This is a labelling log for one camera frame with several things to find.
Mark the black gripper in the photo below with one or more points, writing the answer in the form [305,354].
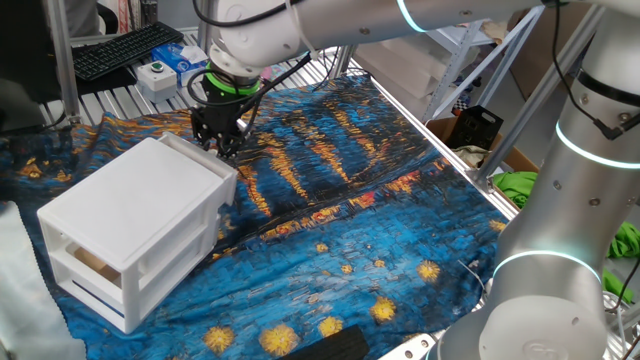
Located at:
[220,117]

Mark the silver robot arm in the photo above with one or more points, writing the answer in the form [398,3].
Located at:
[575,200]

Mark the white plastic drawer cabinet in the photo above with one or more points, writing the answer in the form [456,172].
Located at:
[130,200]

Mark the white plastic drawer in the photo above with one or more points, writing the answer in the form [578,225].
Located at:
[150,270]

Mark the white emergency stop box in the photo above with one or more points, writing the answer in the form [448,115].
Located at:
[156,82]

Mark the colourful picture book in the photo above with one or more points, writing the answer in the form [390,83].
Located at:
[267,74]

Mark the blue tissue pack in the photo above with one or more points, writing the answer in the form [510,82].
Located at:
[177,57]

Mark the black keyboard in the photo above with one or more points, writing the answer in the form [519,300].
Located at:
[125,50]

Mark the starry night painted tablecloth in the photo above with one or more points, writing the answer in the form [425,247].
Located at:
[350,225]

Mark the wooden block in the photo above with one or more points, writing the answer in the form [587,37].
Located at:
[95,262]

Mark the white foam block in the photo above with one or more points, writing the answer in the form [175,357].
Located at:
[395,75]
[400,50]

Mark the black monitor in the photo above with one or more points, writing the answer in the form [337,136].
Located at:
[25,45]

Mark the black foam block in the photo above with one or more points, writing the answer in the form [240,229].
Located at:
[330,347]

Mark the pale grey cloth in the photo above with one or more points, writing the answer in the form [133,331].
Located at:
[30,300]

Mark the black plastic crate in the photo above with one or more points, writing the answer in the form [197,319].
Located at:
[475,127]

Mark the grey metal shelf rack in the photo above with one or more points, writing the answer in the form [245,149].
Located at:
[465,50]

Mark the brown cardboard box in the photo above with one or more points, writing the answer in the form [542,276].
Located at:
[515,160]

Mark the green cloth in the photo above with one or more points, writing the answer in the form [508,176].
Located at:
[625,242]
[517,187]

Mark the large cardboard box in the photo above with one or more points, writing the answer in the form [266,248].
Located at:
[545,55]

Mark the aluminium frame post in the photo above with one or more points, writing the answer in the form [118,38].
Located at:
[202,22]
[62,60]
[342,60]
[535,95]

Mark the aluminium table edge rail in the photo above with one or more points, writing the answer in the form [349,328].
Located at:
[450,155]

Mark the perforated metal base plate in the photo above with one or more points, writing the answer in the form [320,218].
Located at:
[410,347]

